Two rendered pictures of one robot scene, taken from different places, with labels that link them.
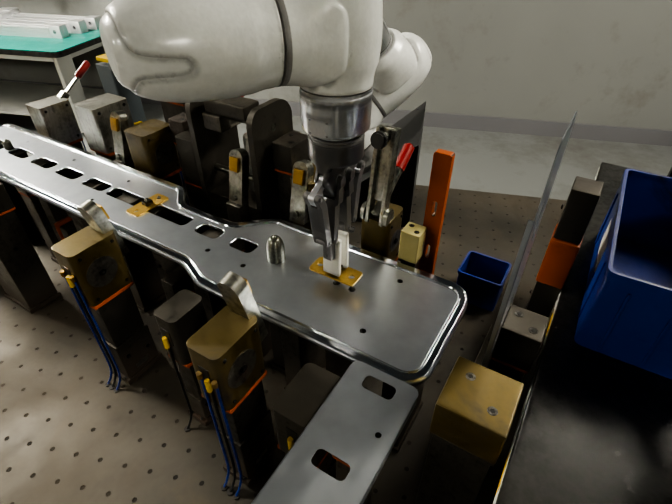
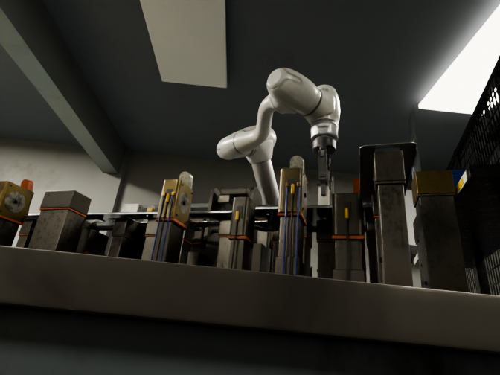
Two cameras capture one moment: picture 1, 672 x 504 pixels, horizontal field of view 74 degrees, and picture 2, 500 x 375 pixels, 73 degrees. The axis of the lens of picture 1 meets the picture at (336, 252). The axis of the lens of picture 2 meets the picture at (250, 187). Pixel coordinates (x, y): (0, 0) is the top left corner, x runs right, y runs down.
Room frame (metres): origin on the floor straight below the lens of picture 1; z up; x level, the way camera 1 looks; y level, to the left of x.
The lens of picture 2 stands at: (-0.34, 0.43, 0.65)
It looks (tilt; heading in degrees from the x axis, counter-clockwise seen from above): 24 degrees up; 348
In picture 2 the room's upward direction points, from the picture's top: 6 degrees clockwise
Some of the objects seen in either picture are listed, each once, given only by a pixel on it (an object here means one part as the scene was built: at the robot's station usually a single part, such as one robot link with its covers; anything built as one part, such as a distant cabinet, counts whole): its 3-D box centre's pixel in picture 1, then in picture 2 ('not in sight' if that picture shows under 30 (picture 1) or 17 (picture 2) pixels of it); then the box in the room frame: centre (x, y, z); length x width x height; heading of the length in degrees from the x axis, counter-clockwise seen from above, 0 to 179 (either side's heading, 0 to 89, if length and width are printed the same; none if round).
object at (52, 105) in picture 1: (75, 158); not in sight; (1.26, 0.81, 0.88); 0.12 x 0.07 x 0.36; 149
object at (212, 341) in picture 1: (233, 411); (290, 239); (0.40, 0.16, 0.87); 0.12 x 0.07 x 0.35; 149
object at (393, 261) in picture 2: not in sight; (393, 230); (0.15, 0.07, 0.84); 0.05 x 0.05 x 0.29; 59
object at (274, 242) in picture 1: (275, 250); not in sight; (0.62, 0.11, 1.02); 0.03 x 0.03 x 0.07
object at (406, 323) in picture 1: (139, 205); (178, 219); (0.80, 0.42, 1.00); 1.38 x 0.22 x 0.02; 59
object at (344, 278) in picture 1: (335, 268); not in sight; (0.55, 0.00, 1.03); 0.08 x 0.04 x 0.01; 58
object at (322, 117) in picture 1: (336, 109); (324, 134); (0.55, 0.00, 1.30); 0.09 x 0.09 x 0.06
